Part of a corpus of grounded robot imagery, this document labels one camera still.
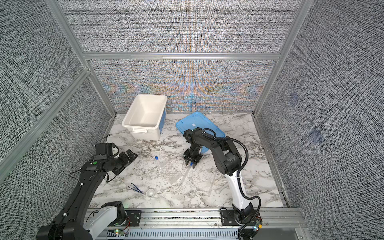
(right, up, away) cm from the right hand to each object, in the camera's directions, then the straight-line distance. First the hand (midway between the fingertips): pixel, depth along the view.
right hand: (188, 164), depth 93 cm
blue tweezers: (-26, -12, -11) cm, 31 cm away
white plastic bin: (-34, +32, +25) cm, 53 cm away
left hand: (-30, +5, -11) cm, 33 cm away
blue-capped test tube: (0, -4, -5) cm, 6 cm away
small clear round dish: (-20, -13, -12) cm, 27 cm away
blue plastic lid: (+7, +29, +23) cm, 38 cm away
